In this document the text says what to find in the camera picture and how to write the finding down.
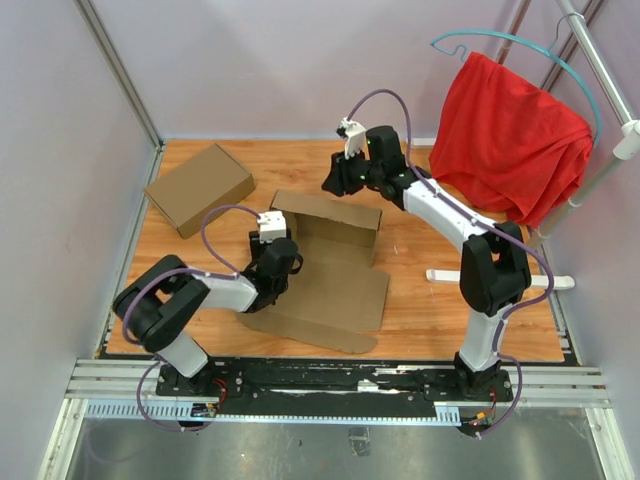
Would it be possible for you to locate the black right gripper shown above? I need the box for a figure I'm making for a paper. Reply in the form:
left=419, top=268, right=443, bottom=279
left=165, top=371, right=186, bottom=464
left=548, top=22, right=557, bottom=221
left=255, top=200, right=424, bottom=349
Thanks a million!
left=322, top=145, right=383, bottom=197

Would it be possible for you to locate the brown cardboard box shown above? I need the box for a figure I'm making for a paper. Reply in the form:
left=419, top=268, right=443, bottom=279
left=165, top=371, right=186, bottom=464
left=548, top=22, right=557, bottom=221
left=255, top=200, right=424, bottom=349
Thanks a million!
left=236, top=190, right=390, bottom=354
left=145, top=144, right=256, bottom=239

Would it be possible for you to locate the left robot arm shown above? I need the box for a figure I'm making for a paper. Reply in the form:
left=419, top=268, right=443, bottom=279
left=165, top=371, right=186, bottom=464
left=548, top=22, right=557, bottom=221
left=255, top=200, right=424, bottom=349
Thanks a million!
left=112, top=227, right=303, bottom=396

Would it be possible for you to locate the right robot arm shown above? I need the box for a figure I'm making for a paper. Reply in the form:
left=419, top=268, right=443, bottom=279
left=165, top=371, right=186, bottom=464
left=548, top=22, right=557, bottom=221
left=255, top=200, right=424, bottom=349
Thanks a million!
left=322, top=120, right=531, bottom=400

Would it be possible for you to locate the folded brown cardboard box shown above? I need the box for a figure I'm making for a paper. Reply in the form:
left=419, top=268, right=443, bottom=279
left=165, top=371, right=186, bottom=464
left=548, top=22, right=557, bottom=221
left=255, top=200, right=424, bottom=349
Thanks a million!
left=145, top=144, right=256, bottom=239

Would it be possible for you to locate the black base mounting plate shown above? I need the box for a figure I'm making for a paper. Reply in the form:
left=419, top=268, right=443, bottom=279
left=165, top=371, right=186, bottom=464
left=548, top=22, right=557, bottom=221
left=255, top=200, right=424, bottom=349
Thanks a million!
left=155, top=357, right=516, bottom=418

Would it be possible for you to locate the red cloth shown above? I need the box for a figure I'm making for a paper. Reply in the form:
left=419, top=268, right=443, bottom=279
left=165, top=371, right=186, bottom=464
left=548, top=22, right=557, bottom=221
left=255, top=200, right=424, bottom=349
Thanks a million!
left=429, top=52, right=594, bottom=228

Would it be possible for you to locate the teal clothes hanger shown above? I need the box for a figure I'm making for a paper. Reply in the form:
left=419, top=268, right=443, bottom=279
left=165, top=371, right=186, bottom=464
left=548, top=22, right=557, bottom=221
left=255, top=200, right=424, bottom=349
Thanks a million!
left=429, top=29, right=603, bottom=147

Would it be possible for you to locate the white clothes rack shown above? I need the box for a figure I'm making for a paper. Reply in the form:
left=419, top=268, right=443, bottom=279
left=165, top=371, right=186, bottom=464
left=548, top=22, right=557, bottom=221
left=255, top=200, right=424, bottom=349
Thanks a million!
left=405, top=0, right=640, bottom=291

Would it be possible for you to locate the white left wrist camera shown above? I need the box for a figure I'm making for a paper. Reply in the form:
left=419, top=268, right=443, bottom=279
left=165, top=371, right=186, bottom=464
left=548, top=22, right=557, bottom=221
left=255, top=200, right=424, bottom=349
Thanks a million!
left=257, top=210, right=291, bottom=245

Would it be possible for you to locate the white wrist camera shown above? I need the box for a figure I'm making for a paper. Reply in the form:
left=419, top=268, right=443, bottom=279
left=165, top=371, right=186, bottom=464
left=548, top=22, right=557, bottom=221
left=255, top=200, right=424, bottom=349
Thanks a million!
left=336, top=117, right=366, bottom=159
left=257, top=210, right=291, bottom=245

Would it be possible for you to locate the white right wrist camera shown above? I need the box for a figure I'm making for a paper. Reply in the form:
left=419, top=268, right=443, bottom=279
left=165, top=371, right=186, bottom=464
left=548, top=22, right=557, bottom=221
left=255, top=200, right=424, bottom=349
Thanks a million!
left=336, top=117, right=366, bottom=159

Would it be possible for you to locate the grey slotted cable duct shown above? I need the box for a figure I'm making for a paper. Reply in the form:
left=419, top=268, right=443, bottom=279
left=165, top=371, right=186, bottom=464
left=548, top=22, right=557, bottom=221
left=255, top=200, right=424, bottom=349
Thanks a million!
left=85, top=399, right=462, bottom=427

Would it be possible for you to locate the aluminium frame rail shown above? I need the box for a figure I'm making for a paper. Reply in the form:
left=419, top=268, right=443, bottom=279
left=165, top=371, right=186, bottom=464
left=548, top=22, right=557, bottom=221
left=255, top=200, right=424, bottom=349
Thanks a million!
left=40, top=356, right=639, bottom=479

